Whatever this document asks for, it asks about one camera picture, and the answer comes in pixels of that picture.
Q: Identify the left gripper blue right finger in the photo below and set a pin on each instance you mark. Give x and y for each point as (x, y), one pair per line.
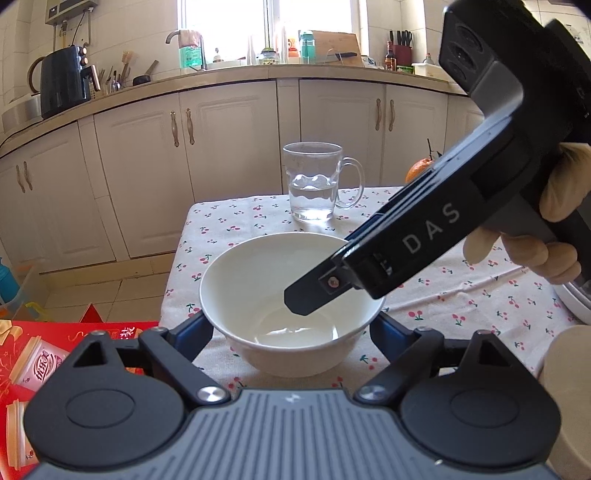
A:
(413, 356)

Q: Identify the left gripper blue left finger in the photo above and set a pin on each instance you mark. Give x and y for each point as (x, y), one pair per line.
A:
(170, 354)

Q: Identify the white bowl floral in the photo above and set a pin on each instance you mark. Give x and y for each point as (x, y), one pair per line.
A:
(241, 294)

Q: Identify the white kitchen cabinets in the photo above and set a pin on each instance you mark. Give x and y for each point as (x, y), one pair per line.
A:
(117, 185)

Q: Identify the kitchen faucet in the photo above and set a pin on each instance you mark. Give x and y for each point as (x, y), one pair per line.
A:
(190, 47)

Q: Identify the gloved right hand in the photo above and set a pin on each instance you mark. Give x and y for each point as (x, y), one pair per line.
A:
(557, 262)

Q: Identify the white tray on counter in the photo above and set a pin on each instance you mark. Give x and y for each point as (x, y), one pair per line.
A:
(432, 71)

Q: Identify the cherry print tablecloth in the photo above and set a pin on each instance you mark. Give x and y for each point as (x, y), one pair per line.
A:
(451, 295)

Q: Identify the red knife block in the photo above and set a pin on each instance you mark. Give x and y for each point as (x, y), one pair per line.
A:
(401, 46)

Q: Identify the orange with leaf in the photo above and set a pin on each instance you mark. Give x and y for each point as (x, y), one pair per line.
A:
(421, 165)

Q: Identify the red milk tea carton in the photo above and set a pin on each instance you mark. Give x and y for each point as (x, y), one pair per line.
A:
(31, 351)

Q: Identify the teal thermos jug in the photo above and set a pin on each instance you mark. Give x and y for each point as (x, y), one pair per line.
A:
(9, 286)

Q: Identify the wooden cutting board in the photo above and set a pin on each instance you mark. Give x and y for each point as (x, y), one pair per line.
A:
(337, 48)

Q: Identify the glass mug with water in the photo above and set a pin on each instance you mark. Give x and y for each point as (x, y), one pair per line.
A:
(313, 172)

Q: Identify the teal bottle on counter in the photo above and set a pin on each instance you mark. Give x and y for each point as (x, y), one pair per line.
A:
(307, 47)

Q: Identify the black air fryer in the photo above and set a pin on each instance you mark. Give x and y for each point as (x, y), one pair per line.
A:
(62, 79)

